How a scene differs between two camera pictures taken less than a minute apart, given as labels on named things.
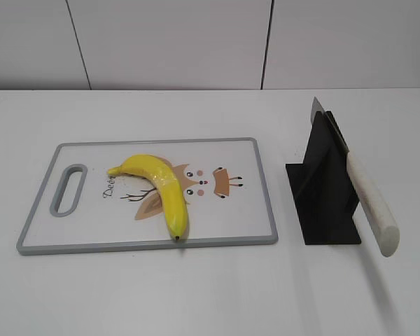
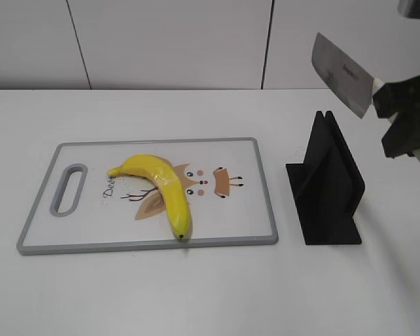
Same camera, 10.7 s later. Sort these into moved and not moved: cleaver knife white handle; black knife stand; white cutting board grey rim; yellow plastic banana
Moved: cleaver knife white handle
Not moved: white cutting board grey rim; yellow plastic banana; black knife stand
